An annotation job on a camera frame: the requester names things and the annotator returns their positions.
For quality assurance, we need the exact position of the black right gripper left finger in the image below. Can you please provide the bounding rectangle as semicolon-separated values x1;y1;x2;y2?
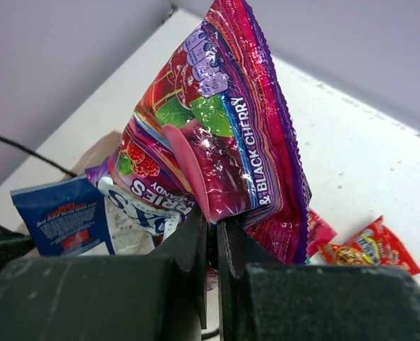
0;207;207;340

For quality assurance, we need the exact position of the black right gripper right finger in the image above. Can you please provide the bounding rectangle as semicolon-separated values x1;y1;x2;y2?
217;221;420;340

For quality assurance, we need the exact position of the blue chips bag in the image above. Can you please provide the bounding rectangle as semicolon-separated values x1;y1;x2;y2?
11;175;162;256

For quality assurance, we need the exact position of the red nuts snack packet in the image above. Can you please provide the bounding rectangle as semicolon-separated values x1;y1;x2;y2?
318;216;420;276

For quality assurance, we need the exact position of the orange paper bag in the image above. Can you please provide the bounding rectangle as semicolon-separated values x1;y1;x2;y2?
1;131;121;253

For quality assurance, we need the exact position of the purple Fox's candy bag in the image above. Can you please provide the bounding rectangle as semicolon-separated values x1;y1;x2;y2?
86;1;311;264

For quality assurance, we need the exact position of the pink candy packet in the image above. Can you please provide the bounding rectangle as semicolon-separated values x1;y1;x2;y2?
307;210;337;258

